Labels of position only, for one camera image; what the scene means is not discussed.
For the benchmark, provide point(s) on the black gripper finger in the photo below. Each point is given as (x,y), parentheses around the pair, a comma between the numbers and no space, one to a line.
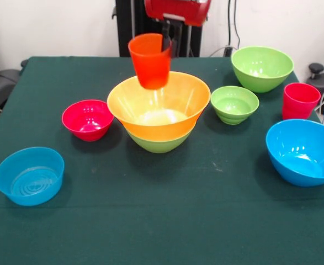
(177,41)
(166,37)

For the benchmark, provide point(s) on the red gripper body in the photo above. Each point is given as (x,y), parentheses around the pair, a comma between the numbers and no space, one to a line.
(178,9)

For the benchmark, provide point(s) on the orange plastic cup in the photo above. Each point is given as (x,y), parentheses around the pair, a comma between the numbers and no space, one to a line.
(150,69)

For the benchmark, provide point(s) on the large orange plastic bowl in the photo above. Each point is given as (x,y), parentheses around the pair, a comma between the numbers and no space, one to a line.
(128,105)

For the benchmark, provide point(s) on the large green plastic bowl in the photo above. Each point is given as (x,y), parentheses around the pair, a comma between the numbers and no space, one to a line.
(262,81)
(159,146)

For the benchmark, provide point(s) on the small pink plastic bowl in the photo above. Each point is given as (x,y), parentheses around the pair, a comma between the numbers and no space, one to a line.
(87,132)

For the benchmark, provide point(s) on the small blue plastic bowl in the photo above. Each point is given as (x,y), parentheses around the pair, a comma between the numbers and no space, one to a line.
(29,196)

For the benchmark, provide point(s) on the black plug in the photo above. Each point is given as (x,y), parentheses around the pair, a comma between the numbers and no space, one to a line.
(228,51)

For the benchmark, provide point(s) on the small green plastic bowl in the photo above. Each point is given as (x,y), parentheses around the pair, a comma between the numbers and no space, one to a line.
(233,116)

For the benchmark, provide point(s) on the red plastic cup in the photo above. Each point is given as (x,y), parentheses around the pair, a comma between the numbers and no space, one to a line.
(299,109)

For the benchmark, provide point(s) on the black round knob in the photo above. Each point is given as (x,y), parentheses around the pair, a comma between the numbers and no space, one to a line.
(315,67)

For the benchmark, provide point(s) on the black chair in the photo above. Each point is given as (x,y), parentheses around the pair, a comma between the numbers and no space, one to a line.
(1,82)

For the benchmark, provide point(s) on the large blue plastic bowl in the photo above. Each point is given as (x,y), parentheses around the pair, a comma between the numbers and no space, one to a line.
(288,171)

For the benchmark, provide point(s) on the dark green table cloth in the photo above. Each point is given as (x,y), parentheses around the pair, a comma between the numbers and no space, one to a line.
(206,220)

